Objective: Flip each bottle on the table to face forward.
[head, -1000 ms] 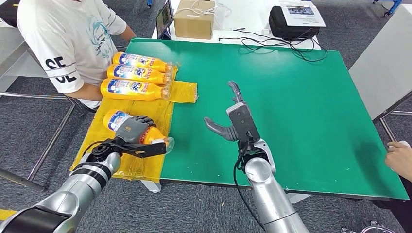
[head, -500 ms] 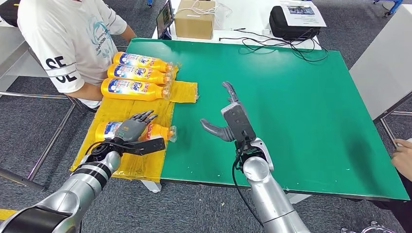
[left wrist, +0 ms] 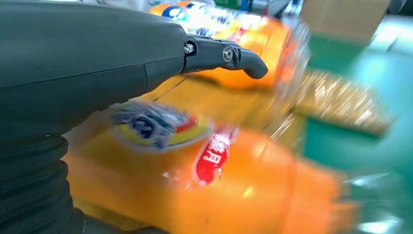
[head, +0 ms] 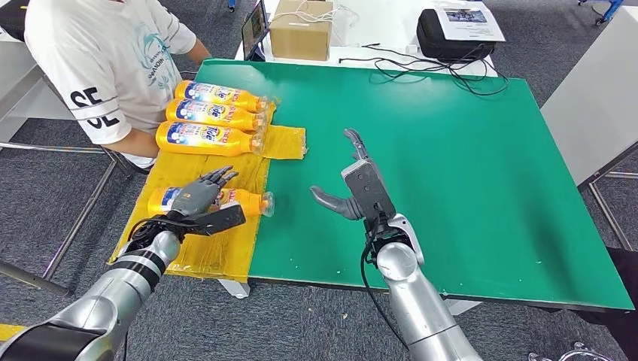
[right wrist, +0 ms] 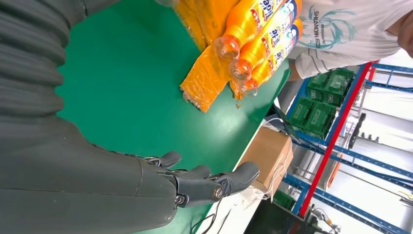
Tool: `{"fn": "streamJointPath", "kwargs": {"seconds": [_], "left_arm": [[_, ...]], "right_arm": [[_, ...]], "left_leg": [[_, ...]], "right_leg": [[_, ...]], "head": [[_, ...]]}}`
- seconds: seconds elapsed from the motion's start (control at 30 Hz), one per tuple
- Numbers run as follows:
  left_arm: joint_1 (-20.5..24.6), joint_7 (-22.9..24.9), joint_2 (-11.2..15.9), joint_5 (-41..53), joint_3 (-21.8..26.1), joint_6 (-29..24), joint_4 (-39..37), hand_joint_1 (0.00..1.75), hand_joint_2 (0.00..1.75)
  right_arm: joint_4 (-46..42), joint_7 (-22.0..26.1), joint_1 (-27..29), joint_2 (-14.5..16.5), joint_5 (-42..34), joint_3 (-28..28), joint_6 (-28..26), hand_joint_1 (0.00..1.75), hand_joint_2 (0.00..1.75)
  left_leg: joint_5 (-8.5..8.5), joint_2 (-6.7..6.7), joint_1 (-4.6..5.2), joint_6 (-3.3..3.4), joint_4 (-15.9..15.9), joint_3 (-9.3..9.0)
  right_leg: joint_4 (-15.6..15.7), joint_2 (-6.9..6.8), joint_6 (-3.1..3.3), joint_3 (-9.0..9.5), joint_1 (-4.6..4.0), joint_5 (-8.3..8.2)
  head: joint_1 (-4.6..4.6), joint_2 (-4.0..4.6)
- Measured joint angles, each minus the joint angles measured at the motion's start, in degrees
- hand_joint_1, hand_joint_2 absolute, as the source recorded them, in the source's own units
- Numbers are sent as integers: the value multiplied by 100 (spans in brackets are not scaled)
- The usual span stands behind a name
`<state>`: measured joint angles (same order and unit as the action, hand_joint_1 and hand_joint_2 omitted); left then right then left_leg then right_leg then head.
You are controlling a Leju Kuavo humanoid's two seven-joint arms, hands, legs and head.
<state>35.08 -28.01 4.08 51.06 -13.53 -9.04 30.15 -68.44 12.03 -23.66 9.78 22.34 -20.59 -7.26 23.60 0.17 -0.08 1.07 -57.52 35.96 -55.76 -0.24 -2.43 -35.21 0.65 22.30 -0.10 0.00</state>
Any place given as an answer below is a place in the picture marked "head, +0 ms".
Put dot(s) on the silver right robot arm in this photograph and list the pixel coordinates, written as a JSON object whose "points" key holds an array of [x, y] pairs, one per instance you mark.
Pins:
{"points": [[418, 299]]}

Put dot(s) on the white printed paper sheet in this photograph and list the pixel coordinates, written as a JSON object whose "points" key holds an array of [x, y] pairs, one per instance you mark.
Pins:
{"points": [[471, 25]]}

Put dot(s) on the black bag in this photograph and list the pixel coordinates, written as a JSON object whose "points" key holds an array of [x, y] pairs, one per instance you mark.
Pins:
{"points": [[12, 21]]}

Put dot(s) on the white table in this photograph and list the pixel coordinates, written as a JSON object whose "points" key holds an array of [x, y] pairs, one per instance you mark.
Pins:
{"points": [[381, 25]]}

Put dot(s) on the chrome metal frame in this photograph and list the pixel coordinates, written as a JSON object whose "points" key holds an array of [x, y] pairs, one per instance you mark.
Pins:
{"points": [[573, 354]]}

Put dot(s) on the white table foot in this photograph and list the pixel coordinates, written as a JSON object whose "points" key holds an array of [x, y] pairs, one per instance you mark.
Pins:
{"points": [[463, 306], [234, 289]]}

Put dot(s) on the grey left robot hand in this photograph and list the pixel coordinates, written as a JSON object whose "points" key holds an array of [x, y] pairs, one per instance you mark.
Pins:
{"points": [[199, 194]]}

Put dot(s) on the small white adapter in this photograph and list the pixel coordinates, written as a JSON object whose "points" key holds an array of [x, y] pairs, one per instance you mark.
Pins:
{"points": [[411, 49]]}

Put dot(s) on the pale grey table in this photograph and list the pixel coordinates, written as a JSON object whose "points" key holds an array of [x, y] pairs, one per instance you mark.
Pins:
{"points": [[593, 99]]}

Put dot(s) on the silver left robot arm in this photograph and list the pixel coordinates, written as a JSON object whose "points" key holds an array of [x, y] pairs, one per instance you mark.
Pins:
{"points": [[104, 299]]}

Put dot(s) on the black stool seat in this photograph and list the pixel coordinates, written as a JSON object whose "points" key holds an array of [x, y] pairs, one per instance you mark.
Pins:
{"points": [[134, 165]]}

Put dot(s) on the orange plastic detergent bottle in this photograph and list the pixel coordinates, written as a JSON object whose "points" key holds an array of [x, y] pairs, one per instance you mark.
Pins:
{"points": [[219, 94], [244, 202], [209, 139], [214, 113]]}

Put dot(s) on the grey metal table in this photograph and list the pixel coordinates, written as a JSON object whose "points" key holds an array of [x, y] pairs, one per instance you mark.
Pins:
{"points": [[15, 70]]}

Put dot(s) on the yellow floor tape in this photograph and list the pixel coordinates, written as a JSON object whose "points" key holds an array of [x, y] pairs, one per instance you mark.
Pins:
{"points": [[9, 331]]}

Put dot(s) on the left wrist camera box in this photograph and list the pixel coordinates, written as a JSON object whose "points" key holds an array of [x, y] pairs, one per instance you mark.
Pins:
{"points": [[214, 221]]}

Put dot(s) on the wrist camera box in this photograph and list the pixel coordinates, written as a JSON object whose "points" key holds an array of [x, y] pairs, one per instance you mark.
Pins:
{"points": [[369, 192], [214, 221]]}

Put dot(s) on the person's left forearm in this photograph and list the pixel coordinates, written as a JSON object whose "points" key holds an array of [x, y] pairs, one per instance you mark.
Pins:
{"points": [[199, 51]]}

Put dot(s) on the yellow taped cardboard mat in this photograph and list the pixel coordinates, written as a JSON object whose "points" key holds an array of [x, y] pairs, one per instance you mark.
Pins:
{"points": [[224, 239]]}

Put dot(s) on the brown cardboard box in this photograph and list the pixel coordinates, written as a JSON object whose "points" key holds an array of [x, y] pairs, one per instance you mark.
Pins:
{"points": [[301, 34]]}

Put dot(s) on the black tablet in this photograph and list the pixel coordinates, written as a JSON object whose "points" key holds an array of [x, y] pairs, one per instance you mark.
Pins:
{"points": [[254, 29]]}

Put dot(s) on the blue metal frame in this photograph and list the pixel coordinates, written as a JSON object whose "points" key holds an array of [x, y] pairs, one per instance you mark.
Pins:
{"points": [[605, 7]]}

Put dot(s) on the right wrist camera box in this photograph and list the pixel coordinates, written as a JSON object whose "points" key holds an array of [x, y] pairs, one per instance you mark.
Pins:
{"points": [[369, 192]]}

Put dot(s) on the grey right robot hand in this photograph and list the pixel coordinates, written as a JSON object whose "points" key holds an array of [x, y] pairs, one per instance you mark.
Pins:
{"points": [[341, 204]]}

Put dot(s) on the person's right forearm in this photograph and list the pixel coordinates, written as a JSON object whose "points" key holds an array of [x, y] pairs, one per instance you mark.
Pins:
{"points": [[132, 142]]}

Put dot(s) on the black zip case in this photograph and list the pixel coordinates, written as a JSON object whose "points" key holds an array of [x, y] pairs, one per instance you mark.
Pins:
{"points": [[434, 45]]}

